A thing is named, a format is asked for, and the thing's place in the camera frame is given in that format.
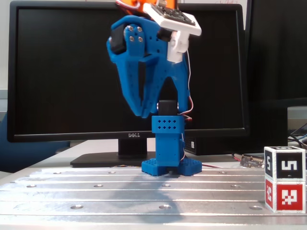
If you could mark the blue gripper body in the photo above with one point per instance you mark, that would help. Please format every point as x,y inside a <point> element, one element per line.
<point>153,72</point>

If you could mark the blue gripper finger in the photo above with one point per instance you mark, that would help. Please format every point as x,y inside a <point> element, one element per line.
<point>129,79</point>
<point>156,79</point>

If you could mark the black marker cube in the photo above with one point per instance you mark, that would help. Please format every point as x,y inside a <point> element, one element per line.
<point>278,175</point>

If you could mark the blue and orange robot arm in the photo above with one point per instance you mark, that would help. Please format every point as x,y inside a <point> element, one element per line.
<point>168,148</point>

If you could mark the red marker cube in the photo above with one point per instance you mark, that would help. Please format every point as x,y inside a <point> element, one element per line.
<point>279,198</point>

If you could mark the black Dell monitor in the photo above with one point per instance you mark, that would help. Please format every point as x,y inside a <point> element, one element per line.
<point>60,72</point>

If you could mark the whiteboard with red writing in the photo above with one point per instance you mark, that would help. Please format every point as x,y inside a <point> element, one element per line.
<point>216,1</point>

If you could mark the small black controller board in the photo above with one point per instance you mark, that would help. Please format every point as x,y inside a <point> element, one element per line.
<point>251,163</point>

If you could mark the dark blue chair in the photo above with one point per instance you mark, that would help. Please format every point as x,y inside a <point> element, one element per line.
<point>24,153</point>

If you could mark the black unbranded monitor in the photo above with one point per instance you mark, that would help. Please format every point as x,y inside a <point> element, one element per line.
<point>292,36</point>

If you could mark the slotted aluminium base plate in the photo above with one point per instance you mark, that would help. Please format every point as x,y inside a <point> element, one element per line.
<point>120,194</point>

